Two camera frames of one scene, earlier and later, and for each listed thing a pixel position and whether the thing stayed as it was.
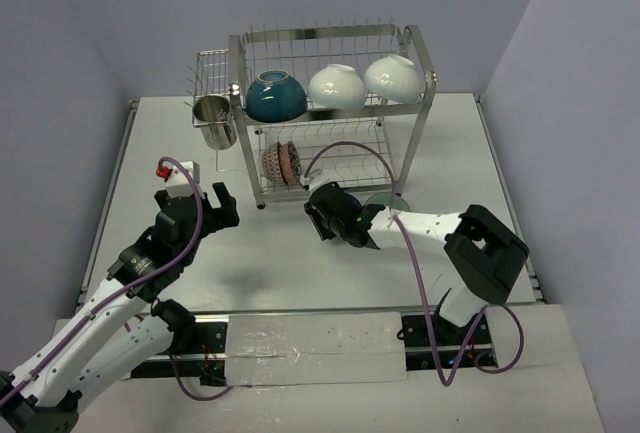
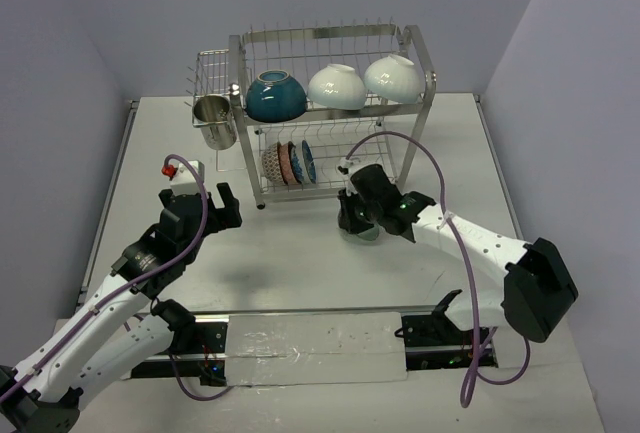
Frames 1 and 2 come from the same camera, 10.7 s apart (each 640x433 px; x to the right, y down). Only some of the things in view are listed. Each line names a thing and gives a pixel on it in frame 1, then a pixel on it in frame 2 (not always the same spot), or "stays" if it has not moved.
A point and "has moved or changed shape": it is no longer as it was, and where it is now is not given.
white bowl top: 337,86 stays
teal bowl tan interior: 275,97 stays
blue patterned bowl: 351,199 has moved or changed shape
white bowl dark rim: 395,78 stays
